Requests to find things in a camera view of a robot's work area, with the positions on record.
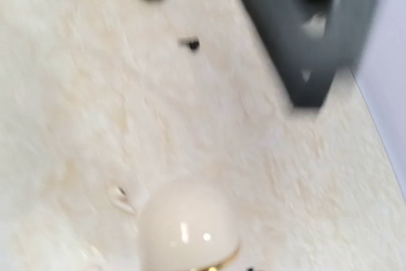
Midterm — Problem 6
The black wireless earbud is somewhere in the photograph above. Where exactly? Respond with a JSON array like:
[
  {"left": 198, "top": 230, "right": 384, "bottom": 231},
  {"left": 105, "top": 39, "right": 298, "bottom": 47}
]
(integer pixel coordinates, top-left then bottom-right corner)
[{"left": 179, "top": 37, "right": 200, "bottom": 52}]

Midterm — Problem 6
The white wireless earbud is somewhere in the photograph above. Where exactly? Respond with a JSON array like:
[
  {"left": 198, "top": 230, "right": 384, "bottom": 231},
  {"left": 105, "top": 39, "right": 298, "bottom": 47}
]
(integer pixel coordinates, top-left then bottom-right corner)
[{"left": 109, "top": 186, "right": 136, "bottom": 215}]

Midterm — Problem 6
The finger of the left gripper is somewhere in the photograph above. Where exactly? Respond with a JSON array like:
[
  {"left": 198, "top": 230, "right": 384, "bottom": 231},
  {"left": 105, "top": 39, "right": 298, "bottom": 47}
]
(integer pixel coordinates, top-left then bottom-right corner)
[{"left": 241, "top": 0, "right": 378, "bottom": 108}]

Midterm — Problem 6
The white earbud charging case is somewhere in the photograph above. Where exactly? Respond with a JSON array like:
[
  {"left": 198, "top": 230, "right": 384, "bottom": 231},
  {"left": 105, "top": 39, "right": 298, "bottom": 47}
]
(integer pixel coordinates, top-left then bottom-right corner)
[{"left": 138, "top": 180, "right": 240, "bottom": 270}]

